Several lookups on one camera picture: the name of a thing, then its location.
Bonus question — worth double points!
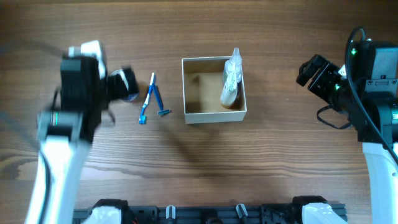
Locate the white lidded blue jar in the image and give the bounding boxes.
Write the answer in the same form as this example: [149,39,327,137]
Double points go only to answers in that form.
[110,68,140,103]

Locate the white squeeze tube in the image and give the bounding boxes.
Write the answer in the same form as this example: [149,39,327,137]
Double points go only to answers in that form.
[220,64,238,108]

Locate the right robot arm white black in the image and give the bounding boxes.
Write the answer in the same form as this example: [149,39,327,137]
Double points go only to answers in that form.
[296,39,397,223]

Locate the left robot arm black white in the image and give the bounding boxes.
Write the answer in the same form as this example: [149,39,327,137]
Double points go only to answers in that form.
[25,56,139,223]

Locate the blue white toothbrush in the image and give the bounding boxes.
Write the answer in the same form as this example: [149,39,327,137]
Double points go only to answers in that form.
[139,72,155,124]

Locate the blue disposable razor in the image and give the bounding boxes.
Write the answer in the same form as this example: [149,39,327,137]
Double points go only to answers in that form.
[152,85,171,116]

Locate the open beige cardboard box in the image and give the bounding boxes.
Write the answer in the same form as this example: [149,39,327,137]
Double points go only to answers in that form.
[182,56,247,124]

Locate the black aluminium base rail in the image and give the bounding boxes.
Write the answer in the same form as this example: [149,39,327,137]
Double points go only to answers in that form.
[70,203,348,224]

